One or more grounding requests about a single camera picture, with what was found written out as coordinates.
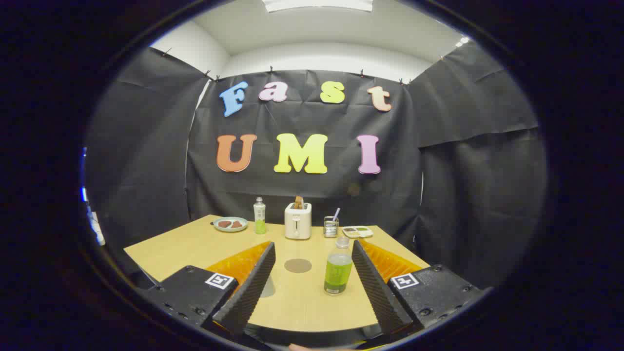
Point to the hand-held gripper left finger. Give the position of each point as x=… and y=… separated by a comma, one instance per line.
x=251, y=292

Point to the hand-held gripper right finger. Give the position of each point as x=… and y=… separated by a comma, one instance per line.
x=378, y=292

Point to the clear juice bottle green label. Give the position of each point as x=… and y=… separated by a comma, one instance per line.
x=337, y=273

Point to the round brown coaster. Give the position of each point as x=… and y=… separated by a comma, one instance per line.
x=298, y=265

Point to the slim white label drink bottle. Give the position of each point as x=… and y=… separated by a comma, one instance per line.
x=259, y=219

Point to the white divided snack tray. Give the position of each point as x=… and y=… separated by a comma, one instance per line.
x=357, y=232

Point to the pale green plate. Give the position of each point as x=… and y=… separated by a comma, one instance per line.
x=230, y=230

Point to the wooden table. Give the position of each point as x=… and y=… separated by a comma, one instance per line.
x=185, y=248

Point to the white toaster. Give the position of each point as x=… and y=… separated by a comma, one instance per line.
x=298, y=224

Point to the brown bread slice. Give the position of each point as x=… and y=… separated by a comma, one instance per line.
x=299, y=202

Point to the ceiling light panel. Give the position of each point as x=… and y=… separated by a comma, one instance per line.
x=317, y=5

